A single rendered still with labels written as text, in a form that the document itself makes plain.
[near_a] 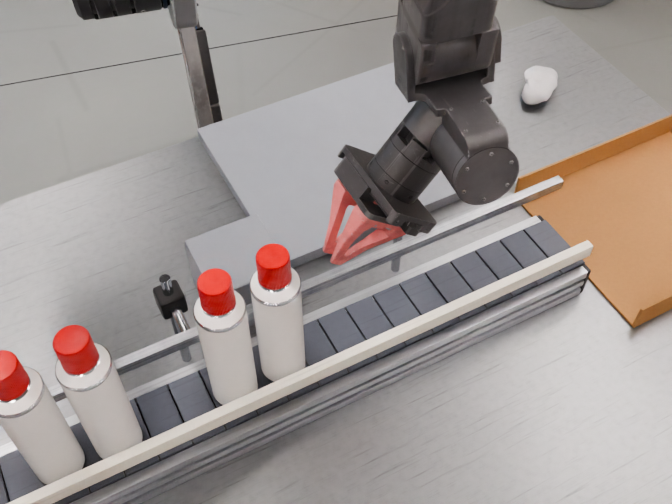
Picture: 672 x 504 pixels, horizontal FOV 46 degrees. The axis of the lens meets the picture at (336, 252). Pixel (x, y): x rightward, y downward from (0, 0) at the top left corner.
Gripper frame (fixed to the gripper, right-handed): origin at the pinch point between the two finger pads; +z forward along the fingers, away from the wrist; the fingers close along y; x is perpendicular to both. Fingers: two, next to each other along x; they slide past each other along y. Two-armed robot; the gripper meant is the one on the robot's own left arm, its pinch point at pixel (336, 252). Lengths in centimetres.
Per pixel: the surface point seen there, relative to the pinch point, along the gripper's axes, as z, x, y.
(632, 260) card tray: -10.8, 48.0, 3.1
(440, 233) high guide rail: -2.7, 18.8, -4.2
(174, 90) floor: 65, 86, -162
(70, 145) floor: 89, 58, -152
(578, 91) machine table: -21, 60, -29
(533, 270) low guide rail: -5.3, 29.0, 2.8
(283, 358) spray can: 14.2, 2.6, 1.5
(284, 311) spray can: 7.2, -2.7, 1.7
